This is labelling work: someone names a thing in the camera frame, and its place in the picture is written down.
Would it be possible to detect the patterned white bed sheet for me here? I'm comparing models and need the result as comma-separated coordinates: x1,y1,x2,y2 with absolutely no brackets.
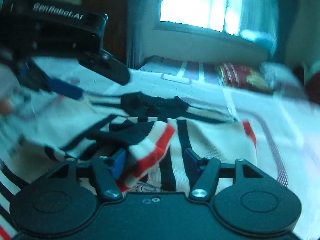
0,56,320,240

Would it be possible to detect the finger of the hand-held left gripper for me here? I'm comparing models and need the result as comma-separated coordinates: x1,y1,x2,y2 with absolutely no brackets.
77,49,131,86
17,58,84,101

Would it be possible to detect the heart-shaped headboard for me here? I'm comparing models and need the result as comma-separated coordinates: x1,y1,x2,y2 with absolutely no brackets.
292,62,320,103

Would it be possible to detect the wooden door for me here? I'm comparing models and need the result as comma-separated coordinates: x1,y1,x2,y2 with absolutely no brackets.
83,0,128,68

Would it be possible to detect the red yellow patterned pillow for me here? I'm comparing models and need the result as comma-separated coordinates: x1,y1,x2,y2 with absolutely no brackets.
217,62,273,93

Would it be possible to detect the teal curtain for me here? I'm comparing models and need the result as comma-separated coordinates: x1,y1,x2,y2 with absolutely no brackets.
269,0,302,62

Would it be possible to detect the striped mattress sheet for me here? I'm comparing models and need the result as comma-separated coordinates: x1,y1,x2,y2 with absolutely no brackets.
139,56,222,83

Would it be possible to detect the pale curtain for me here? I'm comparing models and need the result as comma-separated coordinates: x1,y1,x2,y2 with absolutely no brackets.
126,0,162,68

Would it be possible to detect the window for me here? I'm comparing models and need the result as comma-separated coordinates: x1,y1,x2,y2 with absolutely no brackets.
154,0,277,39

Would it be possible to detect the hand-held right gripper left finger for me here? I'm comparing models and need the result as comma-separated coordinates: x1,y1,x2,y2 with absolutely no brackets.
46,148,128,202

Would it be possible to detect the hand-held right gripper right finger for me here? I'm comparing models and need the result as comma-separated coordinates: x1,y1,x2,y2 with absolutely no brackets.
184,148,267,202

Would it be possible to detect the striped knit sweater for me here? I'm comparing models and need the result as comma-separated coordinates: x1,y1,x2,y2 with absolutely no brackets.
0,92,258,240

